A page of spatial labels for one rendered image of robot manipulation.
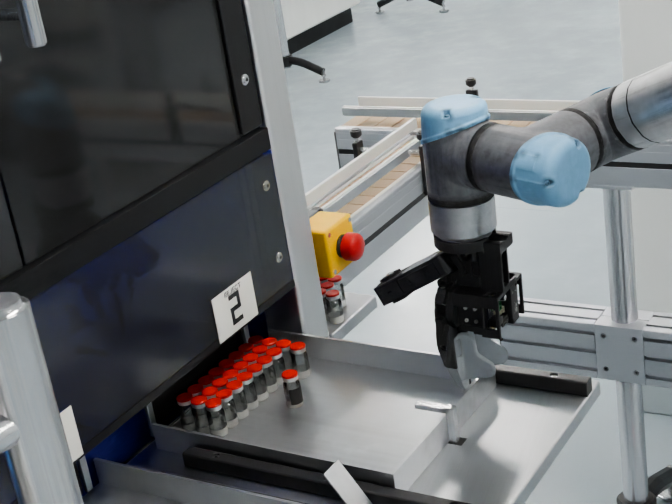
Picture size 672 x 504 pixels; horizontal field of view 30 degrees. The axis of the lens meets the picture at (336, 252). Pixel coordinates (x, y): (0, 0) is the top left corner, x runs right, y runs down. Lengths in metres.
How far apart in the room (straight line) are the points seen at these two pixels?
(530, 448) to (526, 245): 2.76
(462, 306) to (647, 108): 0.31
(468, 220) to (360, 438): 0.31
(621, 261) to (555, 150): 1.11
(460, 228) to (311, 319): 0.39
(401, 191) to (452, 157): 0.79
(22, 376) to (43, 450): 0.03
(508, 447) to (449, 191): 0.31
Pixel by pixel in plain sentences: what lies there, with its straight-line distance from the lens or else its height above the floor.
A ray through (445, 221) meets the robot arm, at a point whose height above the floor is 1.14.
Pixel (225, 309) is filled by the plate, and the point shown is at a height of 1.03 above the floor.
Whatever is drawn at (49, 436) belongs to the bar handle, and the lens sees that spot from 0.51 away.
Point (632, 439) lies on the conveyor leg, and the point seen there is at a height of 0.29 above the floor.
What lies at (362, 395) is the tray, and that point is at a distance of 1.60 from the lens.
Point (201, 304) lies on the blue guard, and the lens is 1.51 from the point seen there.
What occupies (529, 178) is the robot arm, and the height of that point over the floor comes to 1.21.
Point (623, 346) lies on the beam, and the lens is 2.44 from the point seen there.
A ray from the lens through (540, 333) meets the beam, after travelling 2.49.
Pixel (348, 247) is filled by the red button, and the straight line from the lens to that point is 1.73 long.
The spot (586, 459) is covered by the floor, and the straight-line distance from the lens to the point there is 3.05.
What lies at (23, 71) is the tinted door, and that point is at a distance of 1.29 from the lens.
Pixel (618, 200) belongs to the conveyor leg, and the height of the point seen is 0.80.
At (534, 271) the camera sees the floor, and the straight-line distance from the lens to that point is 4.00.
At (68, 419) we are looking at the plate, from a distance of 1.36.
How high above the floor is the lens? 1.66
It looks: 23 degrees down
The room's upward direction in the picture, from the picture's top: 9 degrees counter-clockwise
